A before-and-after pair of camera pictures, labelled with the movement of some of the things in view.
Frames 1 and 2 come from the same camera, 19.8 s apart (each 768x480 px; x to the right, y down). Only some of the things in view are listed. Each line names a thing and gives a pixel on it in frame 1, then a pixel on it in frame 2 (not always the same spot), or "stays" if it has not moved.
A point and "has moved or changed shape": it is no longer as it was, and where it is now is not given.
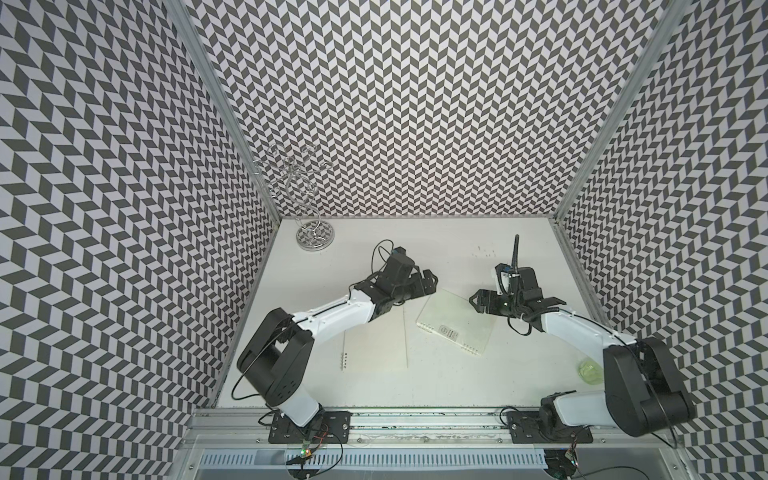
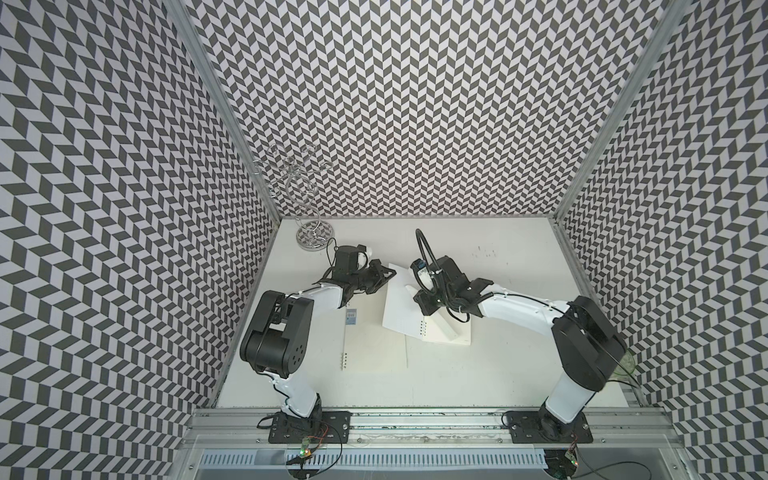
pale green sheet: (455, 318) has moved or changed shape
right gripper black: (482, 295) -> (421, 297)
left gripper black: (420, 288) -> (375, 265)
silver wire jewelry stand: (316, 234) stays
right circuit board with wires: (562, 463) stays
